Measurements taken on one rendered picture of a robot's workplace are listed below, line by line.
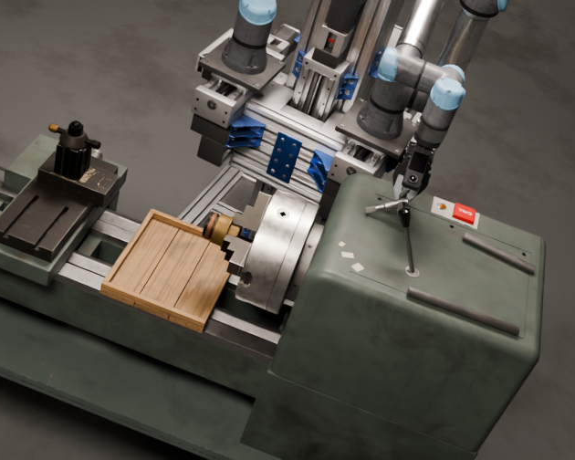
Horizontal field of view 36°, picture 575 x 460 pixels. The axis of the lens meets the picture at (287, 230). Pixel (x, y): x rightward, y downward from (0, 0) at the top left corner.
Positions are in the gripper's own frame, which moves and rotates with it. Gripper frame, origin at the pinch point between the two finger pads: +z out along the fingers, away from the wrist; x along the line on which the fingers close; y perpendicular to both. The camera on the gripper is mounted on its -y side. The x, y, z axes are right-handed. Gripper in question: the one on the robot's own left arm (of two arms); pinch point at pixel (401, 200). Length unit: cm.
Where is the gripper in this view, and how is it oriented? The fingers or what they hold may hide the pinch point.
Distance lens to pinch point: 238.4
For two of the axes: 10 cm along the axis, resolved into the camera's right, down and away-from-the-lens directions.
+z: -2.5, 7.3, 6.3
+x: -9.3, -3.6, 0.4
